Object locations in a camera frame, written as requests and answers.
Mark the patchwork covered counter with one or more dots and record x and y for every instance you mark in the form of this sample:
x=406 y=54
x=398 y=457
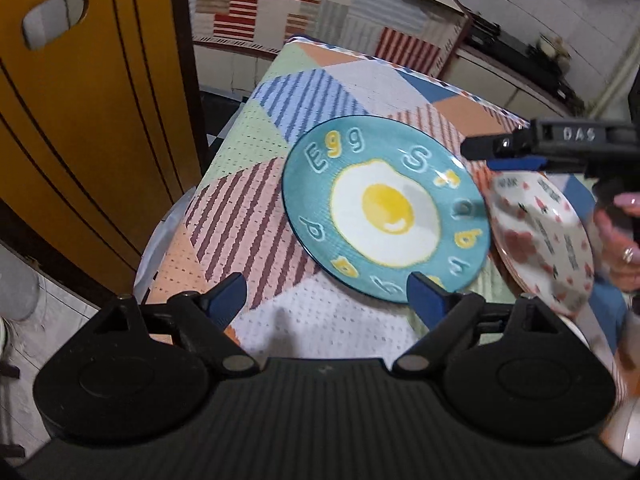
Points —
x=418 y=34

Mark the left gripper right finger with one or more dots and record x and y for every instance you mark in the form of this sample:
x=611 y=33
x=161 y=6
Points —
x=448 y=317

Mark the pink bunny carrot plate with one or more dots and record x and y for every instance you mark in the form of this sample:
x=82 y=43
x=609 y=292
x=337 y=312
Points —
x=541 y=240

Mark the person's right hand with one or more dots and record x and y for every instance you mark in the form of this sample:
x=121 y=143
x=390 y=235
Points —
x=619 y=254

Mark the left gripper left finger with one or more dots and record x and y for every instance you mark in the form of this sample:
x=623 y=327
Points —
x=202 y=318

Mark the yellow wooden chair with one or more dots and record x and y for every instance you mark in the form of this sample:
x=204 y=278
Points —
x=102 y=131

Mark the blue egg plate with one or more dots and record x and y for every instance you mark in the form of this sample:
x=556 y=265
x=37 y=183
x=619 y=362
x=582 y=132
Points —
x=373 y=200

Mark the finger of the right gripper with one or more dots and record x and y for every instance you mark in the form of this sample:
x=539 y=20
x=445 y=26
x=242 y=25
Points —
x=516 y=144
x=526 y=163

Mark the patchwork tablecloth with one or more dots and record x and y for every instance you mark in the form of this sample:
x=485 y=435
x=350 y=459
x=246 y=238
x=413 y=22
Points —
x=235 y=221

